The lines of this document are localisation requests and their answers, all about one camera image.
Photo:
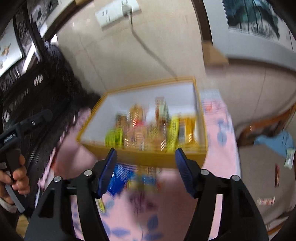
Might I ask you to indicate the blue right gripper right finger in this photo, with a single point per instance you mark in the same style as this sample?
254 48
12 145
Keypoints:
184 168

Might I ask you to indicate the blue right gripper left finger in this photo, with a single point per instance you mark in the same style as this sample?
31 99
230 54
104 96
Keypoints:
106 169

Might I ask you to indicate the left hand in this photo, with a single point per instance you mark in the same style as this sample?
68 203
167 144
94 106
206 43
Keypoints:
20 183

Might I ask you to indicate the blue snack packet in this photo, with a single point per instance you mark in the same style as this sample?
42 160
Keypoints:
120 176

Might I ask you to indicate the yellow snack packet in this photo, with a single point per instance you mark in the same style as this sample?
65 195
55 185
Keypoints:
172 134

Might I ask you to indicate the pink patterned tablecloth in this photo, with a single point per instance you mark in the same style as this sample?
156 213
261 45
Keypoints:
166 212

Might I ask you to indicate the yellow cardboard box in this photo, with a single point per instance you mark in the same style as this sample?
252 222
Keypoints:
134 121

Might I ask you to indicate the dark carved wooden furniture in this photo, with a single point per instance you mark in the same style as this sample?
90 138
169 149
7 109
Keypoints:
50 84

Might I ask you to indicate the wooden armchair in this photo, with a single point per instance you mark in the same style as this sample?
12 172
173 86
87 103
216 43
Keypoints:
269 177

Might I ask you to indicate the blue cloth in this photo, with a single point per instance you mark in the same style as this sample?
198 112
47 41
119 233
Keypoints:
281 143

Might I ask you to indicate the framed lotus painting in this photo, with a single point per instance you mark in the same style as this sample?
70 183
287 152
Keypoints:
248 31

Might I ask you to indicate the white wall socket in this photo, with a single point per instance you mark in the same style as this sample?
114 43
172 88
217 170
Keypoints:
115 11

